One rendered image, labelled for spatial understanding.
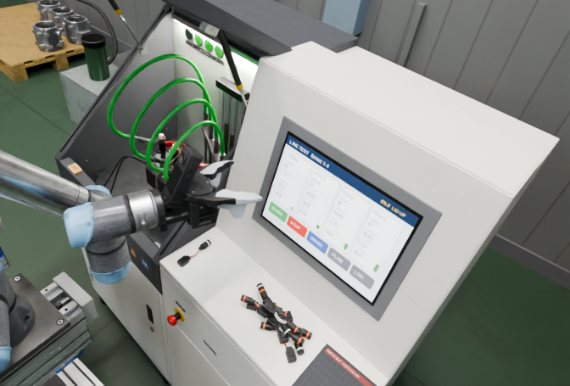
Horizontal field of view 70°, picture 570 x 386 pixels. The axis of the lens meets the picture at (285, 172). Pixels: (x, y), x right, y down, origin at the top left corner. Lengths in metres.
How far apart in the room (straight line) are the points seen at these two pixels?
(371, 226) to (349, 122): 0.25
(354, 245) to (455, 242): 0.25
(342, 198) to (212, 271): 0.48
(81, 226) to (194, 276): 0.56
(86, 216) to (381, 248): 0.65
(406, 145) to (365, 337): 0.53
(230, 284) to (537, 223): 2.22
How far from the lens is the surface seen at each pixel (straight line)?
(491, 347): 2.71
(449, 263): 0.98
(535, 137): 1.33
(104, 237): 0.81
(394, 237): 1.00
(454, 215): 0.94
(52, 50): 4.54
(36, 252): 2.79
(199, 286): 1.27
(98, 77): 3.41
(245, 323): 1.21
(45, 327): 1.21
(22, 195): 0.89
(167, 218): 0.85
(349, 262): 1.09
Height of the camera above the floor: 2.03
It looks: 40 degrees down
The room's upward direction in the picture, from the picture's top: 9 degrees clockwise
